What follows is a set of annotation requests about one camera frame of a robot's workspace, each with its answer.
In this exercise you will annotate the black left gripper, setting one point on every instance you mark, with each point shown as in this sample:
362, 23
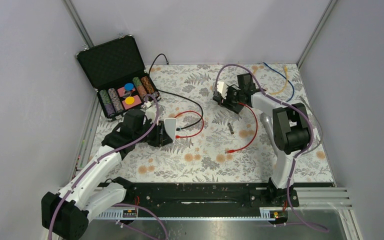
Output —
162, 137

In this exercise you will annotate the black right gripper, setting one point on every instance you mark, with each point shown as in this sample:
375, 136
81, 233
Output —
230, 88

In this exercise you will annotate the white router box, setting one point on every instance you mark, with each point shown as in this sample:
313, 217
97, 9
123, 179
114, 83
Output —
170, 126

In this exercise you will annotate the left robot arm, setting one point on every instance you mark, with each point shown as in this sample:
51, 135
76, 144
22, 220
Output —
68, 212

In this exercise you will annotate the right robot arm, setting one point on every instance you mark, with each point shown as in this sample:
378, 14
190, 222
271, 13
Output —
288, 126

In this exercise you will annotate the small metal coupler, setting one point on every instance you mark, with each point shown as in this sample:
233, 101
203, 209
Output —
231, 128

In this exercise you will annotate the silver microphone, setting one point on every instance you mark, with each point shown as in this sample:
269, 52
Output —
267, 123

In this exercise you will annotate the yellow round chip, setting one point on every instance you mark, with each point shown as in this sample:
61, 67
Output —
130, 100

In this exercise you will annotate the clear dealer button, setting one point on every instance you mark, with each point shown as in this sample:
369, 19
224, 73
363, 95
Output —
126, 94

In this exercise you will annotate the blue round chip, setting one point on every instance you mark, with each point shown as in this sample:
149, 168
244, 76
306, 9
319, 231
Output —
129, 86

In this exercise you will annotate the black poker chip case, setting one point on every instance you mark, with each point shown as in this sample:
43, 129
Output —
111, 65

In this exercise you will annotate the black network switch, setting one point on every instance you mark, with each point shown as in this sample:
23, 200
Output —
235, 107

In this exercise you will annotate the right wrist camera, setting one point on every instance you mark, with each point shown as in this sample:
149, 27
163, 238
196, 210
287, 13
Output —
221, 88

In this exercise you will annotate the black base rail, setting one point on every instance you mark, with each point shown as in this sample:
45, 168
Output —
209, 200

